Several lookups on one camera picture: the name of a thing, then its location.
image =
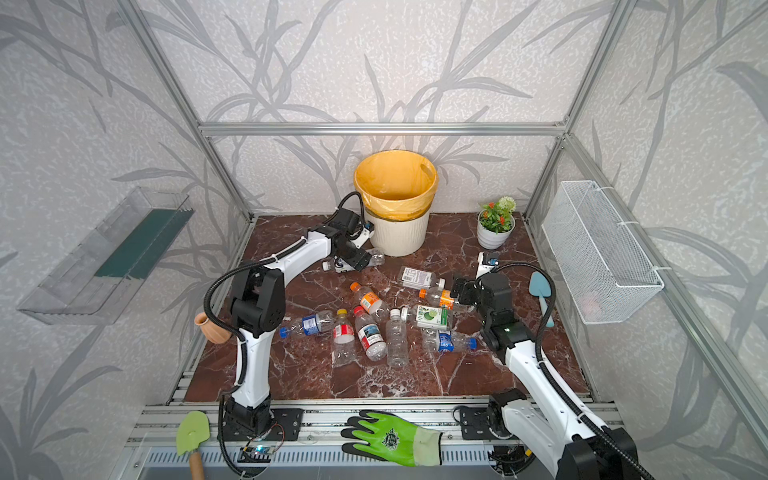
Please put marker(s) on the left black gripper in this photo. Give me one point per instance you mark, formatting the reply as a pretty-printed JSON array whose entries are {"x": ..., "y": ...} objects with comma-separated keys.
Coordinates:
[{"x": 355, "y": 259}]

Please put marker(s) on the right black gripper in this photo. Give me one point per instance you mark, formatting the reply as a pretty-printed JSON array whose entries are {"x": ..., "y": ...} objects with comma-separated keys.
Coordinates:
[{"x": 460, "y": 290}]

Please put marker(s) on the orange label bottle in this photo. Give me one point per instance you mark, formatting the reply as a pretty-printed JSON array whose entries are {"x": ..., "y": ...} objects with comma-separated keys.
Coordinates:
[
  {"x": 370, "y": 301},
  {"x": 437, "y": 297}
]

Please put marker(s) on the green tea label bottle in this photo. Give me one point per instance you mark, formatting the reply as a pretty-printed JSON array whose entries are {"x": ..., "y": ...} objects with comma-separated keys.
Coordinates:
[{"x": 428, "y": 317}]

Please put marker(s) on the clear bottle white cap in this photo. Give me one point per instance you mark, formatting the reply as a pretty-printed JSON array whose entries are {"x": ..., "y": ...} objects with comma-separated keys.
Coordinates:
[{"x": 396, "y": 338}]

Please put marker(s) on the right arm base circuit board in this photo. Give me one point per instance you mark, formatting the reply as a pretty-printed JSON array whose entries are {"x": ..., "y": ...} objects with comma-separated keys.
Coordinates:
[{"x": 508, "y": 461}]

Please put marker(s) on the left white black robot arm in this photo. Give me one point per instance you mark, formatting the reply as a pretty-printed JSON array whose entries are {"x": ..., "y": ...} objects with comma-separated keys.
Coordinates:
[{"x": 249, "y": 302}]

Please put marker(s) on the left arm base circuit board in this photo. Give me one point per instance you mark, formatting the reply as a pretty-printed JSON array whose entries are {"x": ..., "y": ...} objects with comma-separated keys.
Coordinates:
[{"x": 252, "y": 454}]

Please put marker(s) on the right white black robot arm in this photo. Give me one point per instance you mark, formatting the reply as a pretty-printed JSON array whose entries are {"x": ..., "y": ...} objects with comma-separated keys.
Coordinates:
[{"x": 563, "y": 433}]

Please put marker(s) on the white ribbed waste bin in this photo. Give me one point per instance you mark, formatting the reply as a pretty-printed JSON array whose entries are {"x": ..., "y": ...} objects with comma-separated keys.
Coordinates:
[{"x": 398, "y": 238}]

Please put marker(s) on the yellow plastic bin liner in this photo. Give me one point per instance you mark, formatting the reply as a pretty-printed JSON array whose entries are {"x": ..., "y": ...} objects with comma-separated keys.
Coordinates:
[{"x": 396, "y": 185}]

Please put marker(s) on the light blue plastic trowel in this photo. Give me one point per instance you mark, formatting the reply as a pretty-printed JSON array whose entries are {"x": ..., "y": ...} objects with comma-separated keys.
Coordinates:
[{"x": 540, "y": 288}]

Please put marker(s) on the white pot with plant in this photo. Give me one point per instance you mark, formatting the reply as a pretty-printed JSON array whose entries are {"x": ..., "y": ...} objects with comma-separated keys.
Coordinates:
[{"x": 496, "y": 222}]

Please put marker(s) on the blue label bottle right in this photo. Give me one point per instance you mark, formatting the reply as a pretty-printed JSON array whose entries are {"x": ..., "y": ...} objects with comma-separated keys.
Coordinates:
[{"x": 446, "y": 341}]

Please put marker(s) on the bottle blue label blue cap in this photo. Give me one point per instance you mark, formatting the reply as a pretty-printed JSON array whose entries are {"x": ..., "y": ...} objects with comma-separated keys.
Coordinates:
[{"x": 314, "y": 324}]

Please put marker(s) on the red cap white label bottle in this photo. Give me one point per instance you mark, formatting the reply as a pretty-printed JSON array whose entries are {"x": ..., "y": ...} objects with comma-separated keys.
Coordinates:
[{"x": 369, "y": 334}]

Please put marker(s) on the yellow cap red label bottle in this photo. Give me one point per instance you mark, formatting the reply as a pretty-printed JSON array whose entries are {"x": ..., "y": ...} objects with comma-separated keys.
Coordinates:
[{"x": 344, "y": 351}]

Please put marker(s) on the small terracotta clay pot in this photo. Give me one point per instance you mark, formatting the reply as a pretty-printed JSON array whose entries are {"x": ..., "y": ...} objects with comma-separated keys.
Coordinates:
[{"x": 211, "y": 331}]

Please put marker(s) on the green and black work glove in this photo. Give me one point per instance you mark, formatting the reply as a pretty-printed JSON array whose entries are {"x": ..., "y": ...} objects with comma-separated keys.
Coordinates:
[{"x": 384, "y": 436}]

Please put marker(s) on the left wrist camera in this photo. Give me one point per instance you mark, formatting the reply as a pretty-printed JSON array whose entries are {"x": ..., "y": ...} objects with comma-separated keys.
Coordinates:
[{"x": 366, "y": 232}]

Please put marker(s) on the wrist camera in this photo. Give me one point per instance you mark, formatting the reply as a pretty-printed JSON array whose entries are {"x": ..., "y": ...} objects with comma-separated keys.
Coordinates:
[
  {"x": 366, "y": 232},
  {"x": 487, "y": 261}
]

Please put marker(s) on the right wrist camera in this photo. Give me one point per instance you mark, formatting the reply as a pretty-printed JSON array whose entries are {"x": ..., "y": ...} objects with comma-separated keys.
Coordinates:
[{"x": 487, "y": 261}]

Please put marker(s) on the white wire mesh basket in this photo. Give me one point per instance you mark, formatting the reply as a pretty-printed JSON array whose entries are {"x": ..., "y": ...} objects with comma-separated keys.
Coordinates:
[{"x": 608, "y": 274}]

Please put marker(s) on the clear acrylic wall shelf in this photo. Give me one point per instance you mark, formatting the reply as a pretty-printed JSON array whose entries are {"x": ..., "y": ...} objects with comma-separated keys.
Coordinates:
[{"x": 95, "y": 282}]

